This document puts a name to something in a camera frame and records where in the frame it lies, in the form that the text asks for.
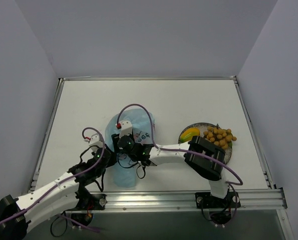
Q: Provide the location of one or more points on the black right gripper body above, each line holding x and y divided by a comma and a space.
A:
115, 139

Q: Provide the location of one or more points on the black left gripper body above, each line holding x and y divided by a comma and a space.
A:
111, 155

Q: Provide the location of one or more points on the light blue plastic bag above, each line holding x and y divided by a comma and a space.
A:
124, 170

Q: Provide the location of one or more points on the yellow mango fake fruit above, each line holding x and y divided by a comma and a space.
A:
188, 134

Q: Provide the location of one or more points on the yellow longan fruit bunch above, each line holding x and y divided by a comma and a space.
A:
220, 137

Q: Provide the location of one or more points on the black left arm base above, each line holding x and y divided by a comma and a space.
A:
82, 212

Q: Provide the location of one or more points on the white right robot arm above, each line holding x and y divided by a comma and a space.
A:
205, 158

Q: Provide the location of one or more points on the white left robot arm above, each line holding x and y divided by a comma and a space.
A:
18, 216

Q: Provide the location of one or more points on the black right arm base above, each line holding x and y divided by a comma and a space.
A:
216, 210

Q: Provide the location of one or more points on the grey speckled plate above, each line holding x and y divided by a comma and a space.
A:
203, 127

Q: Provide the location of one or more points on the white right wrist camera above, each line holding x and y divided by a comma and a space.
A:
126, 128

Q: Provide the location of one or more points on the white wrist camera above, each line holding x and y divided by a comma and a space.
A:
126, 128
95, 141

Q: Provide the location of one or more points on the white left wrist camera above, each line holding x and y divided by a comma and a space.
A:
95, 141

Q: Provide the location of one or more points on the aluminium front rail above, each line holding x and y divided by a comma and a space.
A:
184, 201

